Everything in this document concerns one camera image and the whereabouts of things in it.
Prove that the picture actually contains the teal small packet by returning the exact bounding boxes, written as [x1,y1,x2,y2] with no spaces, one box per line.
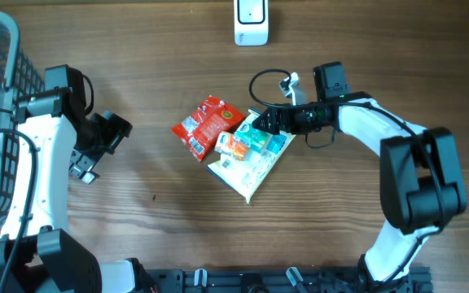
[234,122,270,152]

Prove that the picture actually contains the yellow snack bag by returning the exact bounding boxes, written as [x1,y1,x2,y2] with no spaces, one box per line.
[207,108,295,203]

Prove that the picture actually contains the red snack packet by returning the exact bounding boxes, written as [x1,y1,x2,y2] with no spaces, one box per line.
[172,95,245,162]

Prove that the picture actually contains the orange tissue pack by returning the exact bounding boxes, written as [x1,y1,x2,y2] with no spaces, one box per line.
[214,131,248,160]

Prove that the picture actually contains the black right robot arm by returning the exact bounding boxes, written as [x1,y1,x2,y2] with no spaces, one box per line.
[252,61,467,292]

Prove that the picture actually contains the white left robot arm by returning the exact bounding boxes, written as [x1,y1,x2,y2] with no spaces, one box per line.
[0,65,155,292]

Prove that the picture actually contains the white barcode scanner box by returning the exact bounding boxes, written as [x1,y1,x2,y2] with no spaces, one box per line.
[233,0,270,46]

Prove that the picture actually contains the black camera cable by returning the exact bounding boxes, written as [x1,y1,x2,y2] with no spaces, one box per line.
[248,68,449,286]

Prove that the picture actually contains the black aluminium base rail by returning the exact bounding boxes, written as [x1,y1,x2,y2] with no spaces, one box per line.
[136,266,435,293]

